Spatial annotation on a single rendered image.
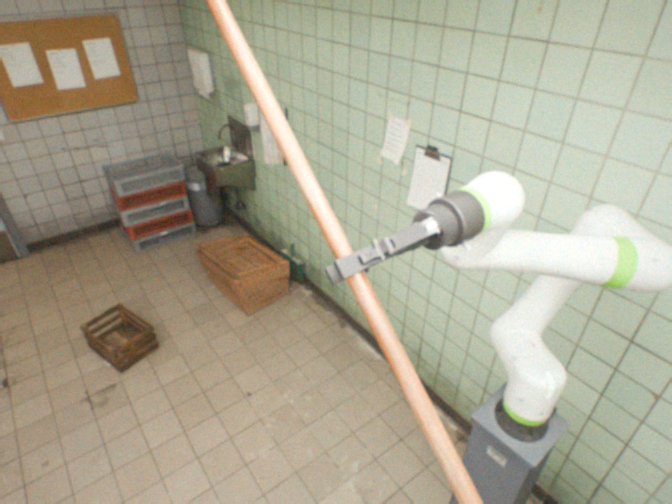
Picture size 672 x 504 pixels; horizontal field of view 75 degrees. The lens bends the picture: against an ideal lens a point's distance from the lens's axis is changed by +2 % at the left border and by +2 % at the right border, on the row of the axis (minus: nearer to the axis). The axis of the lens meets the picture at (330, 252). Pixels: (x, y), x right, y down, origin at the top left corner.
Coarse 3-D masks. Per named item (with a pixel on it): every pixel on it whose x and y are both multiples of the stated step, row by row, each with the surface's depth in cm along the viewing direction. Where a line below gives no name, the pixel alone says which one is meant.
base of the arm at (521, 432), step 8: (496, 408) 132; (504, 408) 128; (496, 416) 130; (504, 416) 128; (504, 424) 127; (512, 424) 125; (520, 424) 124; (544, 424) 125; (512, 432) 126; (520, 432) 125; (528, 432) 125; (536, 432) 124; (544, 432) 126; (520, 440) 125; (528, 440) 124; (536, 440) 125
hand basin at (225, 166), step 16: (240, 128) 374; (240, 144) 385; (208, 160) 371; (224, 160) 398; (240, 160) 386; (208, 176) 375; (224, 176) 362; (240, 176) 371; (208, 192) 394; (240, 208) 425
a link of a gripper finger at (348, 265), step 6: (366, 246) 67; (372, 246) 67; (354, 252) 65; (360, 252) 66; (342, 258) 64; (348, 258) 65; (354, 258) 65; (336, 264) 64; (342, 264) 64; (348, 264) 64; (354, 264) 65; (360, 264) 65; (366, 264) 66; (372, 264) 66; (342, 270) 64; (348, 270) 64; (354, 270) 64; (360, 270) 65; (342, 276) 64; (348, 276) 64
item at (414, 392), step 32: (224, 0) 72; (224, 32) 71; (256, 64) 70; (256, 96) 70; (288, 128) 69; (288, 160) 68; (320, 192) 67; (320, 224) 67; (352, 288) 66; (384, 320) 65; (384, 352) 65; (416, 384) 63; (416, 416) 64; (448, 448) 62; (448, 480) 62
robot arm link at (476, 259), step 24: (504, 240) 90; (528, 240) 91; (552, 240) 92; (576, 240) 93; (600, 240) 93; (456, 264) 91; (480, 264) 90; (504, 264) 91; (528, 264) 92; (552, 264) 92; (576, 264) 92; (600, 264) 92
